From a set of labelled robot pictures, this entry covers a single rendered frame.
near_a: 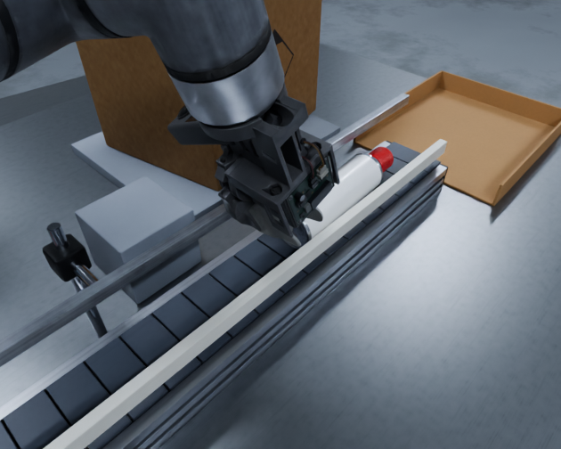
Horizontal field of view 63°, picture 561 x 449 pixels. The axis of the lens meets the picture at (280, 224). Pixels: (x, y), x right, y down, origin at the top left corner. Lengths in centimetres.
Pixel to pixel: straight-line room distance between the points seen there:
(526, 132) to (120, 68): 70
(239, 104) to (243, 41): 4
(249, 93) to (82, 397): 31
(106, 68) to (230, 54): 45
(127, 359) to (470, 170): 59
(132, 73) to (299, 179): 38
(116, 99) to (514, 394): 64
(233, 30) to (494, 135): 70
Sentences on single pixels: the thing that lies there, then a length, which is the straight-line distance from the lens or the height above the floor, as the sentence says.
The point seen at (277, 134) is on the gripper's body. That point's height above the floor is 110.
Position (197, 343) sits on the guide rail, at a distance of 43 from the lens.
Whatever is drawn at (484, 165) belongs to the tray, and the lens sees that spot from 83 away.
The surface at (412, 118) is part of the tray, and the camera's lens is 92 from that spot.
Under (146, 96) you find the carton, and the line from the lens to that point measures 68.
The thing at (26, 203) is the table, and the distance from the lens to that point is 79.
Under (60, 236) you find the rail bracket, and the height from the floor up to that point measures 99.
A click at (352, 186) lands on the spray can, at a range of 57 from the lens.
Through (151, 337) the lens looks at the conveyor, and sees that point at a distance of 48.
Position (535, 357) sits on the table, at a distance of 58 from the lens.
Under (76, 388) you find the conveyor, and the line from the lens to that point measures 47.
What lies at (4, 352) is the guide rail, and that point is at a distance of 42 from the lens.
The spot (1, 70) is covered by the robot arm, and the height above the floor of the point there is 117.
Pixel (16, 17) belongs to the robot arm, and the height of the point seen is 119.
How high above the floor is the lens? 127
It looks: 42 degrees down
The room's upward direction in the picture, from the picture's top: straight up
